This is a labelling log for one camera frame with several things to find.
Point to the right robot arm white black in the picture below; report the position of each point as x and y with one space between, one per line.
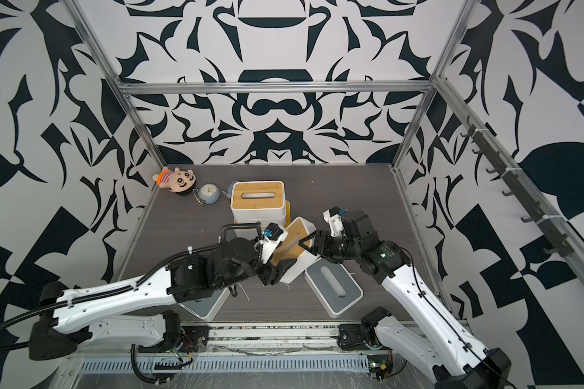
447 353

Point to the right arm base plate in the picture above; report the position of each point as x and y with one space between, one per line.
356 337

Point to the wood tissue box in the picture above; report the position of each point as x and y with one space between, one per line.
258 200
290 256

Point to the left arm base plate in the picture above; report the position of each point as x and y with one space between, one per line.
188 340

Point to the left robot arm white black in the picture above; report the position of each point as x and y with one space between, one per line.
69 319

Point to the blue glasses case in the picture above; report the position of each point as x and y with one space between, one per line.
230 190

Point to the yellow top tissue box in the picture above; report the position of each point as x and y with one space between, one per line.
252 233

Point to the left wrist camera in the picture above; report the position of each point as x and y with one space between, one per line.
273 236

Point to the white slotted cable duct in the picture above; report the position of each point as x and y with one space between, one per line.
256 364

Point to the grey top tissue box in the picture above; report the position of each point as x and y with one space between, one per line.
207 309
334 287

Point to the blue round alarm clock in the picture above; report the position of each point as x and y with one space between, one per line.
209 194

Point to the cartoon boy plush toy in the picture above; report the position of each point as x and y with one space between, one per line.
179 182

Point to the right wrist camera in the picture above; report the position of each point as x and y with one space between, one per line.
333 217

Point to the black wall hook rack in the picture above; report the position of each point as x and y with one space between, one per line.
522 189

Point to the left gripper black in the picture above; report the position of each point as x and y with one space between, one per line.
268 271

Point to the aluminium frame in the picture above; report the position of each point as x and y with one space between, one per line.
436 85

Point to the wood top tissue box front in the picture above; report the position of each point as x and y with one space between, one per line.
290 256

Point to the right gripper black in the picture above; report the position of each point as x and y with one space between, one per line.
328 245

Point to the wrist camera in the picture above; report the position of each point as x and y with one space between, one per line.
333 217
273 236

